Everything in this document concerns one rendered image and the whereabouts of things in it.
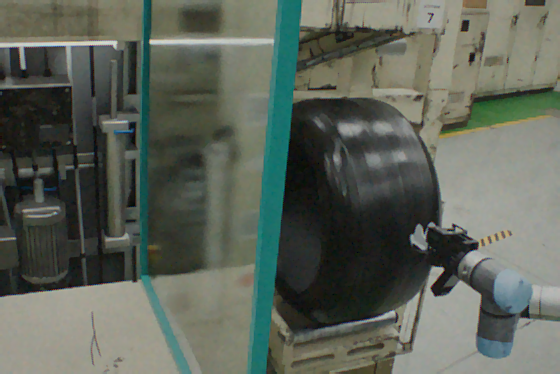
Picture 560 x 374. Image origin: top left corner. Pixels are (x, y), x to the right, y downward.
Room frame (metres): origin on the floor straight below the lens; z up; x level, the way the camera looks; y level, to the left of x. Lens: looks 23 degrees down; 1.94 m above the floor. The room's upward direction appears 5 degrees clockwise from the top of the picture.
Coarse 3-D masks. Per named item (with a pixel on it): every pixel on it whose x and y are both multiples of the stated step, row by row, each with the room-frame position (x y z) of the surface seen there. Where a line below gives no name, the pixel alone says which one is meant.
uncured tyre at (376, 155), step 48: (336, 144) 1.43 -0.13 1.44; (384, 144) 1.46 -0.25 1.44; (288, 192) 1.84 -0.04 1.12; (336, 192) 1.36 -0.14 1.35; (384, 192) 1.36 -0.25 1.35; (432, 192) 1.42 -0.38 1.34; (288, 240) 1.77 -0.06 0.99; (336, 240) 1.32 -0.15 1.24; (384, 240) 1.32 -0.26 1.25; (288, 288) 1.50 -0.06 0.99; (336, 288) 1.32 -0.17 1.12; (384, 288) 1.34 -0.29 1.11
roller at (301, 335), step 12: (396, 312) 1.53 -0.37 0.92; (312, 324) 1.44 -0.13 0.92; (324, 324) 1.44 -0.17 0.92; (336, 324) 1.45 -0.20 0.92; (348, 324) 1.46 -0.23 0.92; (360, 324) 1.47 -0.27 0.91; (372, 324) 1.49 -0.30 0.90; (384, 324) 1.51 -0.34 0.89; (300, 336) 1.40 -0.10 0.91; (312, 336) 1.41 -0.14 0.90; (324, 336) 1.43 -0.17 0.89
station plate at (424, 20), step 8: (424, 0) 1.89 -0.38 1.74; (432, 0) 1.91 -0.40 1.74; (424, 8) 1.89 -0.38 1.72; (432, 8) 1.91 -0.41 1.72; (440, 8) 1.92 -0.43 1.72; (424, 16) 1.90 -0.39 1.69; (432, 16) 1.91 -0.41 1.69; (440, 16) 1.92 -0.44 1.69; (424, 24) 1.90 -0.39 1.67; (432, 24) 1.91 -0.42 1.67; (440, 24) 1.92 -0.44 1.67
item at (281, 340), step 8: (272, 312) 1.44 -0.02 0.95; (272, 320) 1.41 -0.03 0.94; (280, 320) 1.40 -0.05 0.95; (272, 328) 1.40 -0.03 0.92; (280, 328) 1.37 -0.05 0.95; (288, 328) 1.37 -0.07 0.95; (272, 336) 1.40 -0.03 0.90; (280, 336) 1.36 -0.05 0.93; (288, 336) 1.34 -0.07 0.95; (272, 344) 1.40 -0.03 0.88; (280, 344) 1.35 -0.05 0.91; (288, 344) 1.34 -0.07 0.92; (280, 352) 1.35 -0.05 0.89; (288, 352) 1.34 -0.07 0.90; (280, 360) 1.34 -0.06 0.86; (288, 360) 1.34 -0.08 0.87
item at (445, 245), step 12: (432, 228) 1.25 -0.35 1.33; (444, 228) 1.27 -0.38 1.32; (432, 240) 1.25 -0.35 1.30; (444, 240) 1.22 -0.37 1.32; (456, 240) 1.22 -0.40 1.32; (468, 240) 1.19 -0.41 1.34; (432, 252) 1.24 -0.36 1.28; (444, 252) 1.22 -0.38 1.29; (456, 252) 1.20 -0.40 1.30; (432, 264) 1.22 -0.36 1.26; (444, 264) 1.21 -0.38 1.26; (456, 264) 1.16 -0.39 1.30; (456, 276) 1.16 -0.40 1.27
